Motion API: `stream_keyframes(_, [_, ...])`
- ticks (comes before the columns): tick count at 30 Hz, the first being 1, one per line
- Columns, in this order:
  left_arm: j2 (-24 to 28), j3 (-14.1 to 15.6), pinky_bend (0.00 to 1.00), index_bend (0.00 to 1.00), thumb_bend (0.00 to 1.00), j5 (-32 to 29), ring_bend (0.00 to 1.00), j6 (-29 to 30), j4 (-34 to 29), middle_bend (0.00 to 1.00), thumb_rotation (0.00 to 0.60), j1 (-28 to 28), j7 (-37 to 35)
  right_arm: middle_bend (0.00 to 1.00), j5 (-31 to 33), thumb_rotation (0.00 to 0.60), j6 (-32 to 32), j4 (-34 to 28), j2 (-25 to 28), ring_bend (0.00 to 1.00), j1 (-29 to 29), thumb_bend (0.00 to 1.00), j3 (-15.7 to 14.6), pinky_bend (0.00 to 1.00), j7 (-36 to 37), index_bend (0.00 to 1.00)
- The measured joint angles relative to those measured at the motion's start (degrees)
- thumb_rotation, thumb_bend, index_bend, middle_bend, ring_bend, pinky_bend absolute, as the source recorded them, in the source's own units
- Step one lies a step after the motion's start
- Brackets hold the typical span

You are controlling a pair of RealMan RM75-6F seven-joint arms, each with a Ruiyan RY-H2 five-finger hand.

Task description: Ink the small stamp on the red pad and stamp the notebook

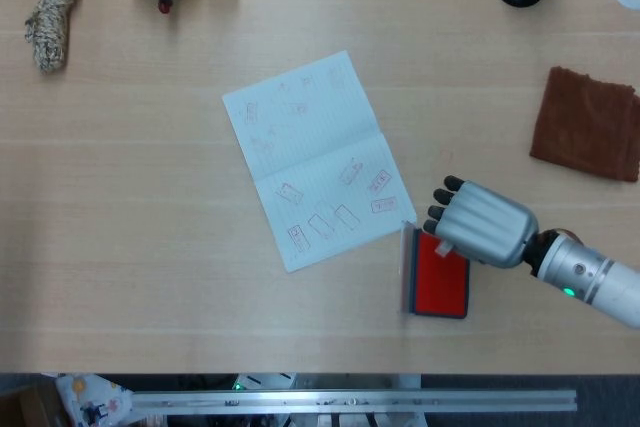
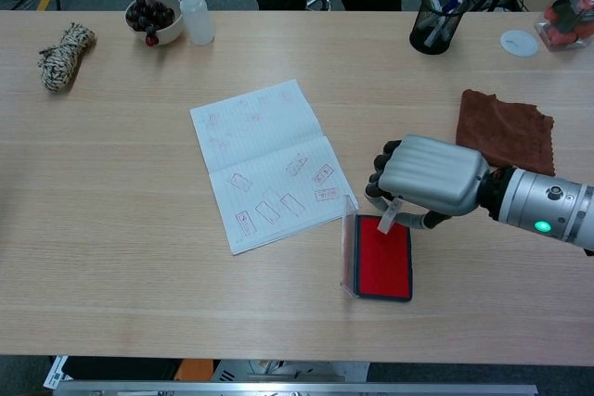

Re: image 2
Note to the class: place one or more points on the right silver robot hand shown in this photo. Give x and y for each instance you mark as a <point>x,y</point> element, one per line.
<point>431,173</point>

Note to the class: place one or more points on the small red white stamp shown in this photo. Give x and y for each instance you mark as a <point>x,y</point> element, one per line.
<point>387,220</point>

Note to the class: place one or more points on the open lined notebook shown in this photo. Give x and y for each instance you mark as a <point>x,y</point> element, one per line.
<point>260,145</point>

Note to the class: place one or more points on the brown cloth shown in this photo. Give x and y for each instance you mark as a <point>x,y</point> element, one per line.
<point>501,122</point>

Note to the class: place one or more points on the red ink pad clear lid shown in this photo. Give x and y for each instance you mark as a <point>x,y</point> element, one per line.
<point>384,266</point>

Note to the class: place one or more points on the black mesh pen holder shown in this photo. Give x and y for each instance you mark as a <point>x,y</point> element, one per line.
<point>434,41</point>

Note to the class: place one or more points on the white round lid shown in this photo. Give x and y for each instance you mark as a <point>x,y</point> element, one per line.
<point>520,43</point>

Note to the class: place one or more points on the blue-capped whiteboard marker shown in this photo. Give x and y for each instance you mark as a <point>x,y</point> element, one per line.
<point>457,0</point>

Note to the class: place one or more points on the clear box with red items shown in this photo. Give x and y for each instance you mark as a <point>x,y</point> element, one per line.
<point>566,20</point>

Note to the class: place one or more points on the translucent squeeze wash bottle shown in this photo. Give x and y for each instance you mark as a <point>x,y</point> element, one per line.
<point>198,20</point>

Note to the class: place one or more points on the white bowl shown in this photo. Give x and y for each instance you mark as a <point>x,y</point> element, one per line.
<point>170,32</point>

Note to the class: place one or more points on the orange object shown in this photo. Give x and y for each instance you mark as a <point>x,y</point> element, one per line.
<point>195,370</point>

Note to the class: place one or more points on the dark grape bunch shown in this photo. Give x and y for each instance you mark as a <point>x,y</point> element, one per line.
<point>148,16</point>

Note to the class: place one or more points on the white printed label sheet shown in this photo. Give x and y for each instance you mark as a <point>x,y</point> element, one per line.
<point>56,370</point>

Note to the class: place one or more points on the aluminium profile rail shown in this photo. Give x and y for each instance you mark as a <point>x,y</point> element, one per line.
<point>297,390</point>

